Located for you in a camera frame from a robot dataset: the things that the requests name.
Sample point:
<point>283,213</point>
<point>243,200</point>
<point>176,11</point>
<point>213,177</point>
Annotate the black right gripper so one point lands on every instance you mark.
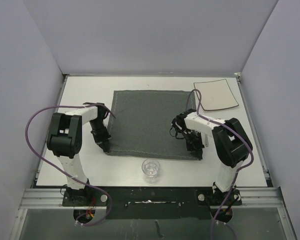
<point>196,150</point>

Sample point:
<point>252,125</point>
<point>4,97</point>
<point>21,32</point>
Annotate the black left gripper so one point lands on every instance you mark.
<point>102,141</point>

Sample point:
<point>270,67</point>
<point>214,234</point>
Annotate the grey cloth placemat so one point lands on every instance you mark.
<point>142,121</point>

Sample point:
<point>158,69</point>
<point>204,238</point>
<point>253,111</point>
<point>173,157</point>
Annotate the clear plastic cup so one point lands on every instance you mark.
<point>151,169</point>

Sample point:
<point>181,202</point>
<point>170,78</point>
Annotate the white rectangular plate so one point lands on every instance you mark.
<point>216,95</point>

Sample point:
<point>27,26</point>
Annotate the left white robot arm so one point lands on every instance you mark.
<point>65,139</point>

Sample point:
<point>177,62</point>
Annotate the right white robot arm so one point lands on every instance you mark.
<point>230,140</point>

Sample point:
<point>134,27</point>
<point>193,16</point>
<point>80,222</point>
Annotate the silver table knife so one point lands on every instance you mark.
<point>206,140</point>

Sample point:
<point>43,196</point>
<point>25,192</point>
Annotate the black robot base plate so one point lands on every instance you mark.
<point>166,211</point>

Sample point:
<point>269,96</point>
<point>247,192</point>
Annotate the aluminium frame rail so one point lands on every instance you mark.
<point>54,198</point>

